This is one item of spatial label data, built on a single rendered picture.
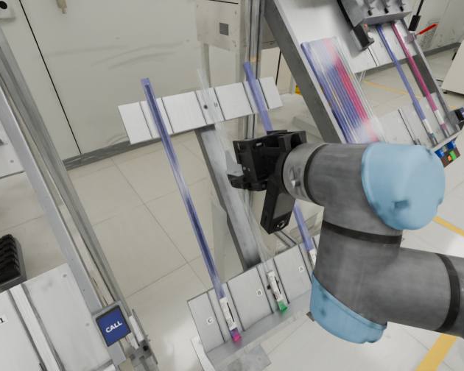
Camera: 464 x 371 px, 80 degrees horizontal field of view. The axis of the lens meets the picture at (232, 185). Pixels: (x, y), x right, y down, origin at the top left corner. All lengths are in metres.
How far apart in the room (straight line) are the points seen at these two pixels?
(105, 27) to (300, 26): 1.57
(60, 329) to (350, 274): 0.48
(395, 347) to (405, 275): 1.23
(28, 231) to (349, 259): 0.96
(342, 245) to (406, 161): 0.09
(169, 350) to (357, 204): 1.20
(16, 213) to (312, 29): 1.17
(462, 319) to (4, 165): 0.65
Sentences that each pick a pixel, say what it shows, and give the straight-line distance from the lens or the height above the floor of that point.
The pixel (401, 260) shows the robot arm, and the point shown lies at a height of 1.05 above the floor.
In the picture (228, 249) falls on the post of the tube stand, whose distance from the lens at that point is 0.71.
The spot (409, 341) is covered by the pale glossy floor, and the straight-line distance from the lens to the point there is 1.57.
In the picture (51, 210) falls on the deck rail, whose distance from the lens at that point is 0.58.
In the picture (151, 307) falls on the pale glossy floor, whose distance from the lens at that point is 1.48.
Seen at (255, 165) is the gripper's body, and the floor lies 1.04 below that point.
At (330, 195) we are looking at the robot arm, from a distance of 0.29.
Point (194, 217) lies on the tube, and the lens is 0.51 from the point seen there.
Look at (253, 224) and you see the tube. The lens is 0.55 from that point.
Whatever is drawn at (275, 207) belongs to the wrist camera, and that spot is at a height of 0.99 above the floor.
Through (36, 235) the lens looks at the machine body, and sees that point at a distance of 1.05.
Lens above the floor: 1.27
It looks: 38 degrees down
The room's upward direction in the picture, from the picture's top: straight up
